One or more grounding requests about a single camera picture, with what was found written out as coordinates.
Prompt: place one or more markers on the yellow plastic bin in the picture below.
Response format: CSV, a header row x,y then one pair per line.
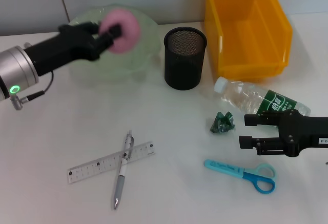
x,y
256,29

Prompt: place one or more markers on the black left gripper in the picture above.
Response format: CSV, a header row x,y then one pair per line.
x,y
64,47

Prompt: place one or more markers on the green plastic wrapper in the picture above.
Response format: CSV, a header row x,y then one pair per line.
x,y
221,124

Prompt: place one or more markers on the blue capped scissors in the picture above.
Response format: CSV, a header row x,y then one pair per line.
x,y
225,168

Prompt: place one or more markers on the clear green-label water bottle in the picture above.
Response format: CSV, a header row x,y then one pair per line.
x,y
243,96

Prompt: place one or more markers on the pink toy peach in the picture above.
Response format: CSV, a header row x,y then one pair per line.
x,y
128,29

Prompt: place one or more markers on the pale green glass fruit bowl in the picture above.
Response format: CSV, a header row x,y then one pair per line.
x,y
143,55

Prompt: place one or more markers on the silver white ballpoint pen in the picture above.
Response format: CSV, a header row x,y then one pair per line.
x,y
119,183

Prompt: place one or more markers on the black mesh pen holder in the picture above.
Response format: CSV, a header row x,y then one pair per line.
x,y
183,75

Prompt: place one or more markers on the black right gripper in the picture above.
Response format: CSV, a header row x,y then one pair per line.
x,y
305,134

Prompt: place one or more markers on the clear plastic ruler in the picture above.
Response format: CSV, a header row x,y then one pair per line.
x,y
89,168

